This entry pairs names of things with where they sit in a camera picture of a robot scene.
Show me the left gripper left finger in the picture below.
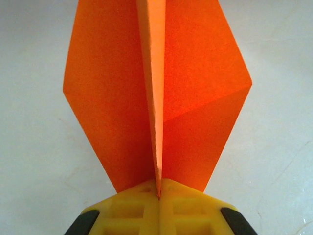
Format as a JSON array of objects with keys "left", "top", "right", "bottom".
[{"left": 63, "top": 180, "right": 161, "bottom": 235}]

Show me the orange square paper sheet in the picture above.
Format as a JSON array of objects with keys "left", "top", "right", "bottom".
[{"left": 62, "top": 0, "right": 253, "bottom": 198}]

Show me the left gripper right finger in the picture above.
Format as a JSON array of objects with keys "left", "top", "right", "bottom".
[{"left": 158, "top": 178, "right": 257, "bottom": 235}]

